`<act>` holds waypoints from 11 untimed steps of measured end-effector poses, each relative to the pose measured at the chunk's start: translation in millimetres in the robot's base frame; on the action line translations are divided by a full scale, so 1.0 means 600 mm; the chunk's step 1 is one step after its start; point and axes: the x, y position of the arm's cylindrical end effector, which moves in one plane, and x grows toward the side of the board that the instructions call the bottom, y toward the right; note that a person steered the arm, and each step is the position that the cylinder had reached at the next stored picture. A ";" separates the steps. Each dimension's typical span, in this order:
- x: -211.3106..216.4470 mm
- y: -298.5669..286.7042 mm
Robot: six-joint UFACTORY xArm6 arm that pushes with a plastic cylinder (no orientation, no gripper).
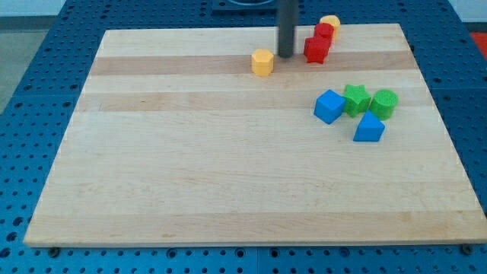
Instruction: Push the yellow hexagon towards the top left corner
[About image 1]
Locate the yellow hexagon block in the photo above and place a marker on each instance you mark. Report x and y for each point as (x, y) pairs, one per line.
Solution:
(262, 62)

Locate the wooden board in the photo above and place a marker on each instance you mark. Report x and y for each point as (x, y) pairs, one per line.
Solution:
(174, 142)

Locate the blue cube block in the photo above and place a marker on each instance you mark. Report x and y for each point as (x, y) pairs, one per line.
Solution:
(329, 106)

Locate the green star block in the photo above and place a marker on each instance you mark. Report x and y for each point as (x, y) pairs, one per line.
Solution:
(357, 99)

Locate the blue triangular block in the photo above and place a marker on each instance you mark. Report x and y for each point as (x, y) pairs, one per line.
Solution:
(369, 129)

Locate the red block behind star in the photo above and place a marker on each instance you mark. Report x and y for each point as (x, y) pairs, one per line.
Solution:
(324, 32)

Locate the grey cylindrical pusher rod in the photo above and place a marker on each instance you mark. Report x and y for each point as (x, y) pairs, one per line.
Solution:
(287, 19)

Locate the green cylinder block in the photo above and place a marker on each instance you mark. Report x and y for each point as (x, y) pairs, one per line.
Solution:
(383, 104)

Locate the yellow block at back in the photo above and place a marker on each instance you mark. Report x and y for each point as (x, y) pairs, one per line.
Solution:
(334, 21)

